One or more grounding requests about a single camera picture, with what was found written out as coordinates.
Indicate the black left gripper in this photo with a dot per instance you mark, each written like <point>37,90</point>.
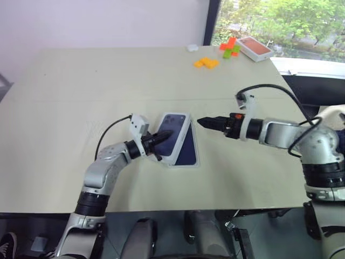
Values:
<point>148,143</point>

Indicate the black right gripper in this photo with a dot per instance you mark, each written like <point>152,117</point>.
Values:
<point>231,126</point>

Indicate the white phone box lid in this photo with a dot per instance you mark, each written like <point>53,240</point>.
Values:
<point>175,129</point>

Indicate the white phone box base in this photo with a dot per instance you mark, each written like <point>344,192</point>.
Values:
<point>188,166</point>

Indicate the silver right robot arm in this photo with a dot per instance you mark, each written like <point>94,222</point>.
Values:
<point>280,132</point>

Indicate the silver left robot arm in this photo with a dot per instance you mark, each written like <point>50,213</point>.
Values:
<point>102,167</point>

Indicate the phone box with orange print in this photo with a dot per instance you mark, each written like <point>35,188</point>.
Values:
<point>254,49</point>

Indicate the yellow-orange building blocks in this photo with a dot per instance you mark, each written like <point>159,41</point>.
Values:
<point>206,63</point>

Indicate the green building block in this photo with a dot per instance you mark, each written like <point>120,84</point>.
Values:
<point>231,52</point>

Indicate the white earbuds case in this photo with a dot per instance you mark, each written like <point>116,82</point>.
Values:
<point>192,48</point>

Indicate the red-orange building block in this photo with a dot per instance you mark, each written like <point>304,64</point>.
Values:
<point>228,43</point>

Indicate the dark furniture by window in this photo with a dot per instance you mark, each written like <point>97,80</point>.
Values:
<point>310,89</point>

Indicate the dark rounded shape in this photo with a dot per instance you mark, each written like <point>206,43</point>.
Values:
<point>143,237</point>

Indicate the white window sill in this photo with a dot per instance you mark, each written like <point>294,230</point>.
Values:
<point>310,67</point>

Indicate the cream rounded chair part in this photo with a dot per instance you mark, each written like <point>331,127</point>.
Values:
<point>331,113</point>

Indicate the person in blue clothing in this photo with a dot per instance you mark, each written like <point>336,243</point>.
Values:
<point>341,139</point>

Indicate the grey object beside table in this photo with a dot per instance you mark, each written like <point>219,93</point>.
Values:
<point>4,83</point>

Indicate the black and white sneaker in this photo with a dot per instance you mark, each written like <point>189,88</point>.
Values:
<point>8,245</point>

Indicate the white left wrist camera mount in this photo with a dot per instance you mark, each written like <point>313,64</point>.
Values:
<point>137,122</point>

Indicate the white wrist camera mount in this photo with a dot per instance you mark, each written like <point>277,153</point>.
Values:
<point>250,113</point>
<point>137,122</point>

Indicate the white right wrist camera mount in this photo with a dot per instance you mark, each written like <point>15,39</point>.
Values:
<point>250,113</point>

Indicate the black window frame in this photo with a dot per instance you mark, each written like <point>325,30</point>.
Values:
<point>211,23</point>

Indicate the black metal bracket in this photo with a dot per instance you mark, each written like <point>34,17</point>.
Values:
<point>242,240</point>

